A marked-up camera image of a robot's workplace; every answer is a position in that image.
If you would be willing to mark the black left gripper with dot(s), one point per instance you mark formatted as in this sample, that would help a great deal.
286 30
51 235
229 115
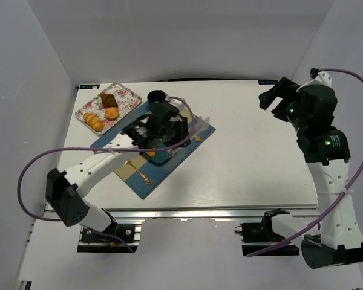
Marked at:
175 133

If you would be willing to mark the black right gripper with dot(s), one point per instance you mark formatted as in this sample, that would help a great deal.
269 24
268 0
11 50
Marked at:
282 101

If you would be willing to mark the metal tongs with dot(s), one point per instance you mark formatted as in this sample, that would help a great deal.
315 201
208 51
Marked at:
198 124

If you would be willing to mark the orange croissant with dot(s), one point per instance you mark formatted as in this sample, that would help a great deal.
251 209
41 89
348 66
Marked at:
151 154
93 121

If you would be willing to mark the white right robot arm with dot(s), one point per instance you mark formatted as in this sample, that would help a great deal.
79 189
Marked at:
334 238

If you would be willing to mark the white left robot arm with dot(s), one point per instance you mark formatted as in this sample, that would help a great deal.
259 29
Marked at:
158 134

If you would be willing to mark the teal square plate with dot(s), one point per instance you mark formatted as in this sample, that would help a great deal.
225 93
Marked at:
163 156

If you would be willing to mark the dark green mug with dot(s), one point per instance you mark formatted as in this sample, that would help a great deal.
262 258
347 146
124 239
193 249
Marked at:
156 96

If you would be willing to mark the blue beige checked placemat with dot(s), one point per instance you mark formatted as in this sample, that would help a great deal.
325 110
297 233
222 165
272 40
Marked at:
156 173

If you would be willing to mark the gold fork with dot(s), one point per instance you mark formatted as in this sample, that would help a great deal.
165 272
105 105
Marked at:
147 180

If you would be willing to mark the round orange bun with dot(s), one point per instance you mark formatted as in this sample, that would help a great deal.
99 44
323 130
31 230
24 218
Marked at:
111 113

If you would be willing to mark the floral tray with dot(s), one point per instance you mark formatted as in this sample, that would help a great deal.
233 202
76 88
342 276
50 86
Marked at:
127 101

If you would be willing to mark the chocolate croissant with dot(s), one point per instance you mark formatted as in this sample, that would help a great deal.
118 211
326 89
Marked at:
108 100

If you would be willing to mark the aluminium table frame rail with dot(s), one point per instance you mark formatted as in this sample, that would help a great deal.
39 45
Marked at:
244 213

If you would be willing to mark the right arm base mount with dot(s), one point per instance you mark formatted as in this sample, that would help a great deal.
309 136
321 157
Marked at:
257 236

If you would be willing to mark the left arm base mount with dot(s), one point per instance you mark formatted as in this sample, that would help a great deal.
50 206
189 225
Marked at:
123 239

